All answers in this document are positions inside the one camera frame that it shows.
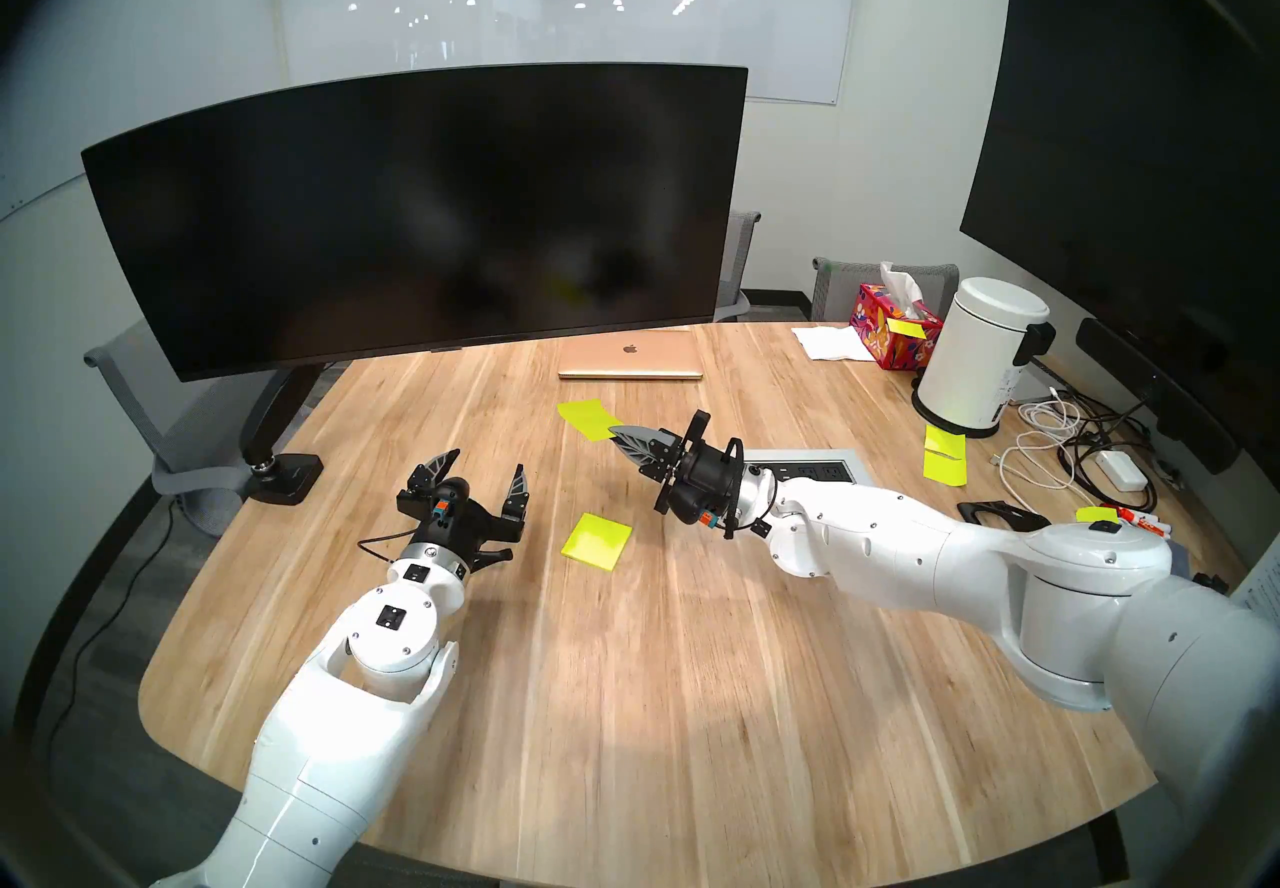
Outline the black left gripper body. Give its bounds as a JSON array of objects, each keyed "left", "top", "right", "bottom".
[{"left": 415, "top": 478, "right": 516, "bottom": 575}]

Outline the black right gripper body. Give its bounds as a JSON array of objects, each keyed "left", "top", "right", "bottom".
[{"left": 655, "top": 409, "right": 771, "bottom": 537}]

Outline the peeled yellow sticky note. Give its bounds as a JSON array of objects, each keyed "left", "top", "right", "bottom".
[{"left": 556, "top": 399, "right": 623, "bottom": 443}]

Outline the yellow sticky note pad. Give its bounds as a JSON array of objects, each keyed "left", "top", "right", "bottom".
[{"left": 560, "top": 513, "right": 634, "bottom": 573}]

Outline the black curved monitor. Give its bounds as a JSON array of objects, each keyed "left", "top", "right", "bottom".
[{"left": 82, "top": 63, "right": 749, "bottom": 384}]

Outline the gold closed laptop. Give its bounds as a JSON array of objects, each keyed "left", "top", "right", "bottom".
[{"left": 558, "top": 329, "right": 704, "bottom": 382}]

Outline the grey table power outlet panel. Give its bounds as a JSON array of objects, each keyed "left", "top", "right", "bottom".
[{"left": 745, "top": 448, "right": 881, "bottom": 489}]

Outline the white paper napkin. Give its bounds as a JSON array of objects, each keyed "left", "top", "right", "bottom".
[{"left": 792, "top": 326, "right": 879, "bottom": 363}]

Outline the grey mesh office chair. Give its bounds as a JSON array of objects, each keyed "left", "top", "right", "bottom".
[
  {"left": 713, "top": 210, "right": 763, "bottom": 324},
  {"left": 84, "top": 321, "right": 271, "bottom": 537},
  {"left": 810, "top": 257, "right": 961, "bottom": 324}
]

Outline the colourful tissue box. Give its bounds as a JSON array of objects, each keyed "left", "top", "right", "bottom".
[{"left": 850, "top": 262, "right": 945, "bottom": 371}]

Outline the black laptop stand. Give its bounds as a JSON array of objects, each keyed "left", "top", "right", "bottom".
[{"left": 957, "top": 500, "right": 1051, "bottom": 532}]

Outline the white pedal trash can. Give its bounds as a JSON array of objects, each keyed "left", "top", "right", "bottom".
[{"left": 912, "top": 276, "right": 1057, "bottom": 439}]

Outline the white rectangular box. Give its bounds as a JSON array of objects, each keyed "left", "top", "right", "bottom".
[{"left": 1005, "top": 361, "right": 1061, "bottom": 405}]

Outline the white printed paper sheet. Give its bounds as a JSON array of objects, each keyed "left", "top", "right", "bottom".
[{"left": 1235, "top": 561, "right": 1280, "bottom": 619}]

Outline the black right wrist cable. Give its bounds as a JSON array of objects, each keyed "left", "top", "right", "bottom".
[{"left": 718, "top": 436, "right": 779, "bottom": 539}]

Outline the black floor cable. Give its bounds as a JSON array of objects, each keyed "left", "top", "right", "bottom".
[{"left": 40, "top": 501, "right": 176, "bottom": 757}]

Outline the white charging cable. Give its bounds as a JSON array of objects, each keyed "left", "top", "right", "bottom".
[{"left": 995, "top": 396, "right": 1151, "bottom": 557}]

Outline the black power cable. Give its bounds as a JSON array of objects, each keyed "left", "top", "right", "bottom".
[{"left": 1060, "top": 386, "right": 1161, "bottom": 512}]

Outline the glass wall whiteboard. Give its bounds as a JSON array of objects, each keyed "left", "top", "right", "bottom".
[{"left": 275, "top": 0, "right": 863, "bottom": 107}]

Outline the black wall television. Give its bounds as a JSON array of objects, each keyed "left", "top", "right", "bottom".
[{"left": 960, "top": 0, "right": 1280, "bottom": 457}]

